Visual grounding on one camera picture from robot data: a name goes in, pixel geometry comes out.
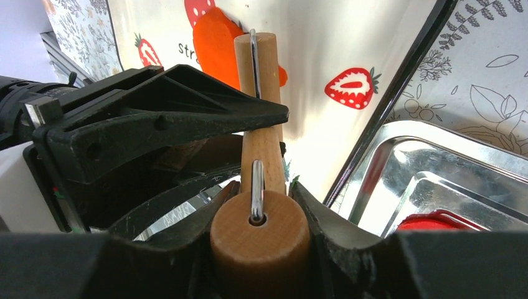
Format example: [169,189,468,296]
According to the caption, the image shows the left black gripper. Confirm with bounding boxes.
[1,77,108,231]

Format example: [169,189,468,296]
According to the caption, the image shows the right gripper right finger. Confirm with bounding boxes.
[289,183,527,298]

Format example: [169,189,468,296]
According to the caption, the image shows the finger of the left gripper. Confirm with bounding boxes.
[32,64,290,184]
[89,163,240,240]

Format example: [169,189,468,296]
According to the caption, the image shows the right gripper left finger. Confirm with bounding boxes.
[1,181,240,298]

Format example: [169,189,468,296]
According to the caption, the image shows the orange dough piece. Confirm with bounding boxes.
[192,7,289,92]

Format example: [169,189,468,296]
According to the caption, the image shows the wooden dough roller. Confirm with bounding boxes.
[209,29,311,299]

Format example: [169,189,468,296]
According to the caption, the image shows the strawberry print white tray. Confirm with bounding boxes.
[106,0,459,207]

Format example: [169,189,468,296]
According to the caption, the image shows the red dough disc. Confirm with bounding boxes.
[397,209,488,231]

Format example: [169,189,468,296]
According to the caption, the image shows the stainless steel tray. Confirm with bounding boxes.
[332,120,527,237]

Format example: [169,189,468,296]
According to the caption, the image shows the floral pattern table mat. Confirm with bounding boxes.
[44,1,527,155]

